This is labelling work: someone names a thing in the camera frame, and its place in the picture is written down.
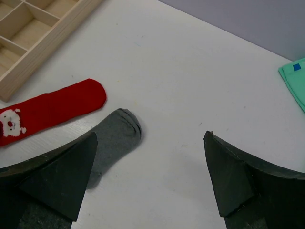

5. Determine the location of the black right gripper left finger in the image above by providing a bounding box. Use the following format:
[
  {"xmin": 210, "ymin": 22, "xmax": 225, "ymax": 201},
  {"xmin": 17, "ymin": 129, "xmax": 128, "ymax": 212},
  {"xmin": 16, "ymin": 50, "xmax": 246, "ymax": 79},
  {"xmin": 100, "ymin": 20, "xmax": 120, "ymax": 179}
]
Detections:
[{"xmin": 0, "ymin": 132, "xmax": 98, "ymax": 229}]

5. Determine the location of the mint green patterned sock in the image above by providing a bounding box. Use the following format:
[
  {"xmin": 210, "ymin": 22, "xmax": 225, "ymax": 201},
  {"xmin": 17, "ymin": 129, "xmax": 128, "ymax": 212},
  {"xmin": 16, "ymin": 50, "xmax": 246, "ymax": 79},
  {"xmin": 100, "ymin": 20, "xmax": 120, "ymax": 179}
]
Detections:
[{"xmin": 278, "ymin": 58, "xmax": 305, "ymax": 112}]

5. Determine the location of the grey sock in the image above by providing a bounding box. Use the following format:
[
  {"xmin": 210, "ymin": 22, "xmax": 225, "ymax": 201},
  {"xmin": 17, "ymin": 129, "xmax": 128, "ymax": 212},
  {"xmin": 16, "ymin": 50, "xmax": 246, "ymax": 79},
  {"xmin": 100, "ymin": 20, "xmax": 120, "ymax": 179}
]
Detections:
[{"xmin": 87, "ymin": 108, "xmax": 142, "ymax": 189}]

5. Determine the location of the wooden compartment tray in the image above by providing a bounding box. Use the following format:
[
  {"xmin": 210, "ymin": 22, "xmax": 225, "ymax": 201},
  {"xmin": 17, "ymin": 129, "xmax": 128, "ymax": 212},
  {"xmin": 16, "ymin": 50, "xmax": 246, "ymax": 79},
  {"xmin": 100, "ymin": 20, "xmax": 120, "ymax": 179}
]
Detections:
[{"xmin": 0, "ymin": 0, "xmax": 100, "ymax": 102}]

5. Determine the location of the red Santa sock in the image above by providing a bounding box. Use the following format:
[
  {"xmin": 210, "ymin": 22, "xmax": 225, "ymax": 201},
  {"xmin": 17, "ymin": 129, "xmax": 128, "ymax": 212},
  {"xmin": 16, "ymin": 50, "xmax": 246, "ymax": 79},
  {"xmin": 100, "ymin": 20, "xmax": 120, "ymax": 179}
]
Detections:
[{"xmin": 0, "ymin": 79, "xmax": 107, "ymax": 146}]

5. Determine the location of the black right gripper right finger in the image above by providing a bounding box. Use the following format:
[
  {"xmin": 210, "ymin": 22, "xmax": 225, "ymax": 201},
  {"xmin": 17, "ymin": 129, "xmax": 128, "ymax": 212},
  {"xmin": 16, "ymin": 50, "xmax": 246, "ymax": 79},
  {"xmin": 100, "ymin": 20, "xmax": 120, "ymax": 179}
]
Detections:
[{"xmin": 204, "ymin": 131, "xmax": 305, "ymax": 229}]

